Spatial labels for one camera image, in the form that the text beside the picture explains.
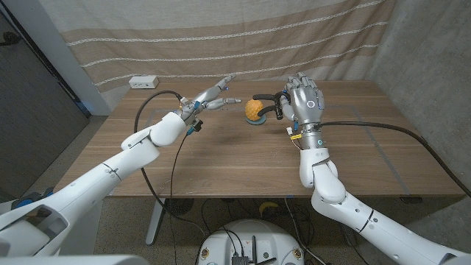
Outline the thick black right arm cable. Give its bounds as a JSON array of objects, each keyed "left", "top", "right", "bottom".
[{"left": 316, "top": 121, "right": 471, "bottom": 198}]

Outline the beige striped curtain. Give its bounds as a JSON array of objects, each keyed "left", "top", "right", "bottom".
[{"left": 38, "top": 0, "right": 397, "bottom": 93}]

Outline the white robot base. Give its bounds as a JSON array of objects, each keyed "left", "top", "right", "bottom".
[{"left": 197, "top": 219, "right": 305, "bottom": 265}]

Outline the dark grey door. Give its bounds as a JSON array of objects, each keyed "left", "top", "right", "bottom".
[{"left": 0, "top": 10, "right": 91, "bottom": 202}]

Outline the black floor fan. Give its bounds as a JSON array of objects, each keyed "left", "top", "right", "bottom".
[{"left": 165, "top": 198, "right": 195, "bottom": 216}]

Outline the white table leg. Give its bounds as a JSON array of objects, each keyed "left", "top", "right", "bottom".
[{"left": 146, "top": 198, "right": 166, "bottom": 246}]

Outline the yellow banana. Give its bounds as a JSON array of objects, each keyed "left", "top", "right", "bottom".
[{"left": 258, "top": 201, "right": 280, "bottom": 217}]

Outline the black door handle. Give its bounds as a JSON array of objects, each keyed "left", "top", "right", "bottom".
[{"left": 0, "top": 32, "right": 22, "bottom": 47}]

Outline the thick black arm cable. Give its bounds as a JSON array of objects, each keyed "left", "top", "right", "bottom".
[
  {"left": 134, "top": 90, "right": 207, "bottom": 236},
  {"left": 316, "top": 121, "right": 471, "bottom": 198}
]

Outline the orange textured ball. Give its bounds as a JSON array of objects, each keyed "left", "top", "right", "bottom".
[{"left": 244, "top": 99, "right": 265, "bottom": 122}]

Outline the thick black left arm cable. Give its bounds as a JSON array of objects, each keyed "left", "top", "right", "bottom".
[{"left": 134, "top": 90, "right": 207, "bottom": 236}]

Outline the white door frame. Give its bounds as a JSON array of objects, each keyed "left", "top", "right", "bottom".
[{"left": 3, "top": 0, "right": 111, "bottom": 117}]

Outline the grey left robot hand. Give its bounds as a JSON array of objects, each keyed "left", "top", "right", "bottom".
[{"left": 179, "top": 73, "right": 243, "bottom": 124}]

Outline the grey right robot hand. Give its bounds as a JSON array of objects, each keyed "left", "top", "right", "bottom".
[{"left": 281, "top": 71, "right": 327, "bottom": 128}]

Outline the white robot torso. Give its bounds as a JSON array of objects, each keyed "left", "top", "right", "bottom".
[{"left": 0, "top": 254, "right": 150, "bottom": 265}]

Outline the black hand grip exerciser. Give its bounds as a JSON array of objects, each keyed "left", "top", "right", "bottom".
[{"left": 252, "top": 91, "right": 291, "bottom": 121}]

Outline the teal round coaster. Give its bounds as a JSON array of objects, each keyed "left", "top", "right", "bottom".
[{"left": 245, "top": 113, "right": 267, "bottom": 126}]

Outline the white power strip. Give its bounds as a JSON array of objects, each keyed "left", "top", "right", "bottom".
[{"left": 128, "top": 75, "right": 160, "bottom": 90}]

